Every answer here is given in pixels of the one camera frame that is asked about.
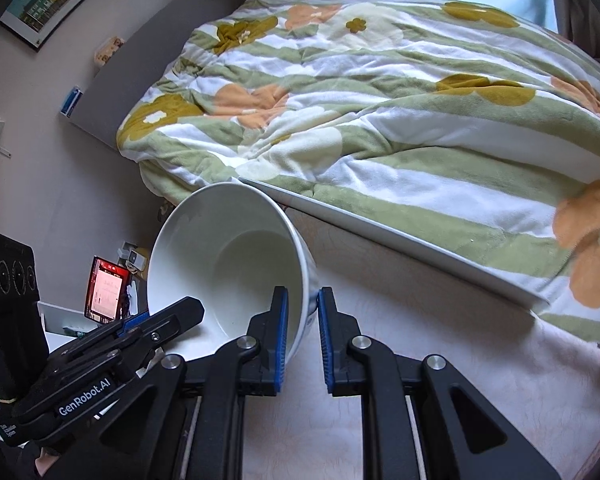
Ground red phone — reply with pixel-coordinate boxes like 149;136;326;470
84;257;131;324

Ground small figurine on headboard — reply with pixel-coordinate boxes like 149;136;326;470
94;36;124;67

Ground person's left hand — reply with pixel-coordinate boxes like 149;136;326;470
34;450;59;477

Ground grey bed headboard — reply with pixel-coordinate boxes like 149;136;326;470
69;0;246;150

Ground white bed footboard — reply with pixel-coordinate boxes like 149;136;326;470
239;178;550;311

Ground white ribbed bowl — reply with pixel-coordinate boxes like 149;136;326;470
147;183;320;361

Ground blue white box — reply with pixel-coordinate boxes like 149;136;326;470
59;86;83;118

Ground green floral striped duvet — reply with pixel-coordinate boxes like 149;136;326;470
117;0;600;344

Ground white table cloth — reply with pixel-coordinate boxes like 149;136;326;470
242;210;600;479

